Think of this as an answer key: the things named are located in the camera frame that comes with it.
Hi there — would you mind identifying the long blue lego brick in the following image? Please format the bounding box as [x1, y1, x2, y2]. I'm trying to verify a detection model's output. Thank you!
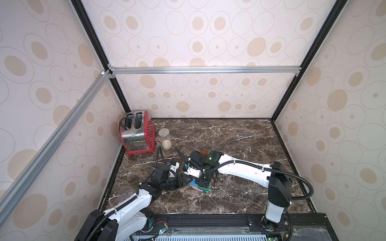
[189, 180, 198, 188]

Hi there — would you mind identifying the green lego brick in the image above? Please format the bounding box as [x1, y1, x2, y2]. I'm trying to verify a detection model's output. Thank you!
[200, 185, 211, 192]

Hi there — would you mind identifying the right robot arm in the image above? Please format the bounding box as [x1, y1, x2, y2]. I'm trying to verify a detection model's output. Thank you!
[179, 151, 314, 224]

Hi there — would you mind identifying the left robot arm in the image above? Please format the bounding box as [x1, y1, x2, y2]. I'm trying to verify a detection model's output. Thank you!
[75, 163, 192, 241]

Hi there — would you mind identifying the red and chrome toaster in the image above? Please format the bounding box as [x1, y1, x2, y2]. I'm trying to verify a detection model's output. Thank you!
[119, 110, 155, 155]

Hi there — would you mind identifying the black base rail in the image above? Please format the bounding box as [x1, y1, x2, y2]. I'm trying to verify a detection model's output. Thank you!
[79, 213, 338, 241]

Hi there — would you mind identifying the horizontal aluminium frame bar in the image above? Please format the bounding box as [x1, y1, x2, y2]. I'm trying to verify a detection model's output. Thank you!
[111, 66, 302, 75]

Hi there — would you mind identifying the left aluminium frame bar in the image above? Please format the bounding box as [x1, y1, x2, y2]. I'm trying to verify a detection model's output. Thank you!
[1, 70, 112, 225]

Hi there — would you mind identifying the left black corner post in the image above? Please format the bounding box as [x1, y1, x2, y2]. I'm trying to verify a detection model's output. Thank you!
[71, 0, 131, 112]

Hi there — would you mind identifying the black corner post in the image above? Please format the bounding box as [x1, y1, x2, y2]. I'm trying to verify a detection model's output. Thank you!
[71, 0, 131, 112]
[271, 0, 348, 124]

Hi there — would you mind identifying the right black corner post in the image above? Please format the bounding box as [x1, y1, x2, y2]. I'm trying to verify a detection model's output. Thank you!
[271, 0, 348, 124]

